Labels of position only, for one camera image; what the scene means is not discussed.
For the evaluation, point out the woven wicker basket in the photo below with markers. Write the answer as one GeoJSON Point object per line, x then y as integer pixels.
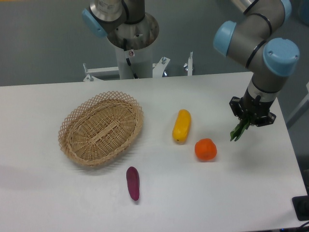
{"type": "Point", "coordinates": [101, 128]}

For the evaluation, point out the black device at table edge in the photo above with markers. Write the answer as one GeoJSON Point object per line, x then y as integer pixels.
{"type": "Point", "coordinates": [301, 207]}

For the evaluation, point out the green leafy vegetable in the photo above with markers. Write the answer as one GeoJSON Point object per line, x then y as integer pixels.
{"type": "Point", "coordinates": [240, 128]}

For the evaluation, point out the purple plastic eggplant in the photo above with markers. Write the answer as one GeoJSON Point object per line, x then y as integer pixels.
{"type": "Point", "coordinates": [133, 183]}

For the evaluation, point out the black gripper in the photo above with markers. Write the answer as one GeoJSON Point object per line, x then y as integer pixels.
{"type": "Point", "coordinates": [254, 108]}

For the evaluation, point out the white frame at right edge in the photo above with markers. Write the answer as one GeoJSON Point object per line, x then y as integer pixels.
{"type": "Point", "coordinates": [300, 109]}

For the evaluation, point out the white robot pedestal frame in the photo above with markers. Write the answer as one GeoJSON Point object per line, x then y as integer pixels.
{"type": "Point", "coordinates": [132, 64]}

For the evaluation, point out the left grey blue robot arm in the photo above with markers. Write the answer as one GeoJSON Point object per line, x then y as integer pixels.
{"type": "Point", "coordinates": [131, 31]}

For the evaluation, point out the orange plastic pumpkin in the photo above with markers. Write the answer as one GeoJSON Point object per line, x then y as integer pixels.
{"type": "Point", "coordinates": [205, 149]}

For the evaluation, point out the yellow plastic vegetable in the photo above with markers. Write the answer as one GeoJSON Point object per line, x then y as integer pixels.
{"type": "Point", "coordinates": [182, 126]}

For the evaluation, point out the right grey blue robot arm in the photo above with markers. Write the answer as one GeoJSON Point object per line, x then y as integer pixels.
{"type": "Point", "coordinates": [271, 61]}

